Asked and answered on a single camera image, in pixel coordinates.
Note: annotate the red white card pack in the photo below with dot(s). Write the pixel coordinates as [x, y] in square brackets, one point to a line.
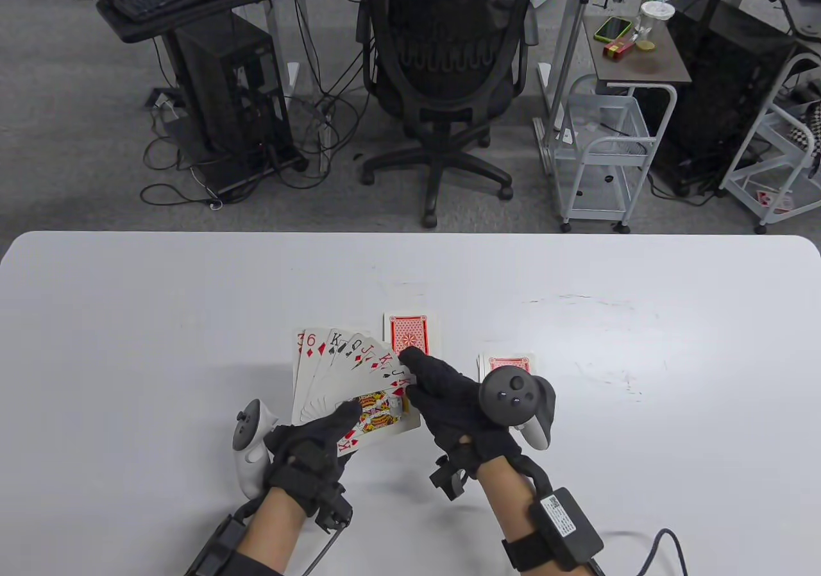
[773, 201]

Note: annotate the aluminium frame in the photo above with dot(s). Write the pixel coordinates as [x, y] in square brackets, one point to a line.
[573, 43]

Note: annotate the black computer tower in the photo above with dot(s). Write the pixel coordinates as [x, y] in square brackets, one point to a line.
[718, 88]
[224, 82]

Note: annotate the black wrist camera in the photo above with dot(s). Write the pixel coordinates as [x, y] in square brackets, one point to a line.
[333, 508]
[449, 476]

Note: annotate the black left forearm sensor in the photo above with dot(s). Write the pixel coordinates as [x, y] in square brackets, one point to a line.
[215, 550]

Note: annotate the black mesh office chair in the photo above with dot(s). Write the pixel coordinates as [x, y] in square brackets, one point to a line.
[449, 120]

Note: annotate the black stand base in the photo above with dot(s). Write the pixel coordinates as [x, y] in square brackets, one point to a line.
[256, 175]

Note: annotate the clear lidded jar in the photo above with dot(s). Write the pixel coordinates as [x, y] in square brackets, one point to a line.
[654, 24]

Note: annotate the person's right hand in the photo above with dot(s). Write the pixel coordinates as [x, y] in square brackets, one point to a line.
[455, 409]

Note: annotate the white metal cart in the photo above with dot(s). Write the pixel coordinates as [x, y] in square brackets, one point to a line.
[747, 201]
[619, 161]

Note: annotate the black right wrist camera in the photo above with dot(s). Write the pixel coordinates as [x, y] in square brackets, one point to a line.
[449, 476]

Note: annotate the black white right hand controller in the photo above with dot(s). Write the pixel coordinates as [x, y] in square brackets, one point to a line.
[510, 396]

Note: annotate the small red box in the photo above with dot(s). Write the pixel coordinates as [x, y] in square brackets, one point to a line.
[617, 50]

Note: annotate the green-edged smartphone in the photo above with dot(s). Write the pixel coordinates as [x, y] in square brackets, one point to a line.
[612, 27]

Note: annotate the person's left hand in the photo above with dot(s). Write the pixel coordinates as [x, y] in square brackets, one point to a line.
[308, 460]

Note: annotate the white desk leg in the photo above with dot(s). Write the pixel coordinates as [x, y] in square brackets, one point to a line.
[276, 43]

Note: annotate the black wrist sensor box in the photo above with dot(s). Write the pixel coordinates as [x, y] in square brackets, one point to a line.
[567, 528]

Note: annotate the white left hand controller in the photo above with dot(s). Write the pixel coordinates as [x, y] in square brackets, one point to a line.
[247, 467]

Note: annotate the pile of dealt red-backed cards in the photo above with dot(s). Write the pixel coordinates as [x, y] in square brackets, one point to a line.
[410, 329]
[507, 363]
[321, 377]

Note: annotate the brown side table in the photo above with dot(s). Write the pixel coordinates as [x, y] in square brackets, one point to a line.
[667, 66]

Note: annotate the black white checkered board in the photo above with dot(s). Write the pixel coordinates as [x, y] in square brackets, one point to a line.
[809, 130]

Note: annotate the person's left forearm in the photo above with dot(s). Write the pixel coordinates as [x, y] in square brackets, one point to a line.
[276, 534]

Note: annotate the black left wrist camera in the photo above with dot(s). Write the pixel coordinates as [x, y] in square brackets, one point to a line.
[333, 508]

